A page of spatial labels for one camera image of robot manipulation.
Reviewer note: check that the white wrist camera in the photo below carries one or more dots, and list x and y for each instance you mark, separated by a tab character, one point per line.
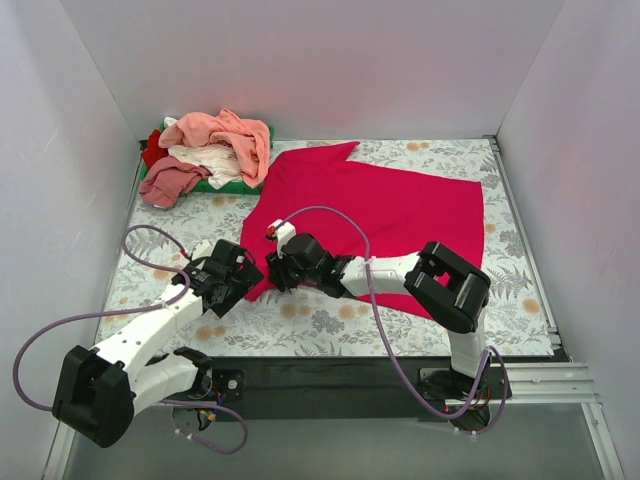
280	232
202	250

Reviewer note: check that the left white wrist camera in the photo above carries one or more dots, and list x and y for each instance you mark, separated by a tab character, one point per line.
202	250

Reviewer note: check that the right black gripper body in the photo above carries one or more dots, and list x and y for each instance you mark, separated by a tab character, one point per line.
279	275

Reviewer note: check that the magenta t shirt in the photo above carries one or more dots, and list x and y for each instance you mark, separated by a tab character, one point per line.
348	205

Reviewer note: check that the salmon pink t shirt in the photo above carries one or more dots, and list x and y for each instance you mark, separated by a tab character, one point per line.
249	139

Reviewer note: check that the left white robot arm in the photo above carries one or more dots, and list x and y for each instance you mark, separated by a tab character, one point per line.
101	389

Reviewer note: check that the white t shirt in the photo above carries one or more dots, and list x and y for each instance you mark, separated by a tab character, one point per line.
220	160

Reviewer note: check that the red t shirt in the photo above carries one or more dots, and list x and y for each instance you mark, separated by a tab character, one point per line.
152	152

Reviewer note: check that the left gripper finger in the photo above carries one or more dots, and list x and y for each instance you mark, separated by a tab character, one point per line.
221	300
245	279

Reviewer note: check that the aluminium frame rail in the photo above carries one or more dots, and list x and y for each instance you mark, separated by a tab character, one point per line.
552	428

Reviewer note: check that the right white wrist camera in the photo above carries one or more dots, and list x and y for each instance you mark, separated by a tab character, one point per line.
280	232

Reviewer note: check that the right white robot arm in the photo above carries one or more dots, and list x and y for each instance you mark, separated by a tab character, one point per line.
452	291

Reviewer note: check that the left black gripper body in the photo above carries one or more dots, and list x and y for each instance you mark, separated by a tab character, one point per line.
232	292

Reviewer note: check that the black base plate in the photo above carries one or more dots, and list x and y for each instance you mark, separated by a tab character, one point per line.
271	388

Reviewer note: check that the green plastic basket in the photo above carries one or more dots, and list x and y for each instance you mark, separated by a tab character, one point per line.
232	187

